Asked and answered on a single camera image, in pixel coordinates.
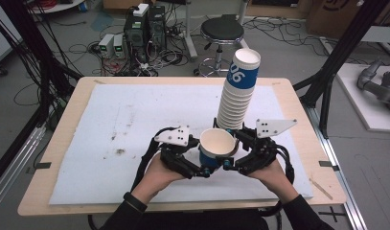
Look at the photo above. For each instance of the white box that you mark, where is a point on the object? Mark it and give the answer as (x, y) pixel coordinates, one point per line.
(141, 10)

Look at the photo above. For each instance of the aluminium rail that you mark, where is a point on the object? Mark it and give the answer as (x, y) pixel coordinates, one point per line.
(13, 166)
(342, 179)

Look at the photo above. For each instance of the black tape piece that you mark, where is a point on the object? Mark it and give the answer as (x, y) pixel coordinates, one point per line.
(328, 165)
(42, 165)

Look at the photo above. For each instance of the black computer tower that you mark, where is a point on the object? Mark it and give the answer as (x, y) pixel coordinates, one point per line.
(157, 28)
(136, 38)

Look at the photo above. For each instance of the black wristband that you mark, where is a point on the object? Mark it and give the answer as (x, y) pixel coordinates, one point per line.
(135, 202)

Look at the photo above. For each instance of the single blue white paper cup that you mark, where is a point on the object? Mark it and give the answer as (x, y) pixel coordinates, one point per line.
(216, 142)

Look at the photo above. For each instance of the white floor board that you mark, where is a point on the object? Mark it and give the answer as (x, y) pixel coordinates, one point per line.
(358, 105)

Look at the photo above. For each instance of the cardboard box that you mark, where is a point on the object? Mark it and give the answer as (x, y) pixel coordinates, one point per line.
(336, 16)

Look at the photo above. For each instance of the stack of paper cups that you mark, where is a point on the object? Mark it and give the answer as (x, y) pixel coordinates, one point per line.
(235, 105)

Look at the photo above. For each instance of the thin wooden stick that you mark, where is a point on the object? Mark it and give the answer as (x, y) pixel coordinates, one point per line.
(320, 189)

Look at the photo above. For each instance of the black round stool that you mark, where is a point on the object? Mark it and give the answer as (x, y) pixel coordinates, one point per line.
(222, 30)

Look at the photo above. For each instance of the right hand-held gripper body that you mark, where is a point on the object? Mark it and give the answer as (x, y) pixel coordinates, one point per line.
(261, 156)

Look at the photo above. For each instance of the person's right hand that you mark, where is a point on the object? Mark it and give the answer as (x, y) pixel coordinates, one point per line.
(274, 180)

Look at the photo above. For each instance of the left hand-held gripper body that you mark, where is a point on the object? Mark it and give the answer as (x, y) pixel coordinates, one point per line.
(175, 159)

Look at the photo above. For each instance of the white foam mat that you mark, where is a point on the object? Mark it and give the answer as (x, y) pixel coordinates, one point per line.
(119, 179)

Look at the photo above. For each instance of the person's left hand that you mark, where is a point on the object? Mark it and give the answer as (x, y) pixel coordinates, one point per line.
(157, 179)

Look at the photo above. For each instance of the grey power supply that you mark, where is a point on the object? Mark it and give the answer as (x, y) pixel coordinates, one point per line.
(119, 46)
(106, 46)

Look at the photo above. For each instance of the black metal stand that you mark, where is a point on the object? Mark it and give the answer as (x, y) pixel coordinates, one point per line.
(342, 48)

